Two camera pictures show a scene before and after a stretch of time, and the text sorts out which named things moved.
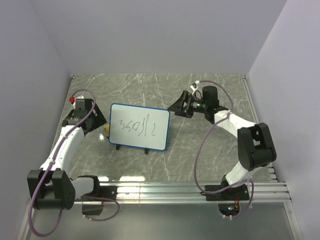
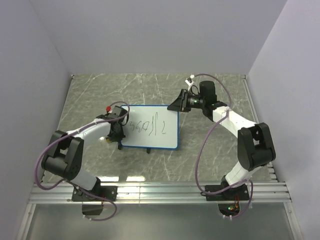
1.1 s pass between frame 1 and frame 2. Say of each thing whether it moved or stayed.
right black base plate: stayed
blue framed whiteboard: moved
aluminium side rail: stayed
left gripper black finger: moved
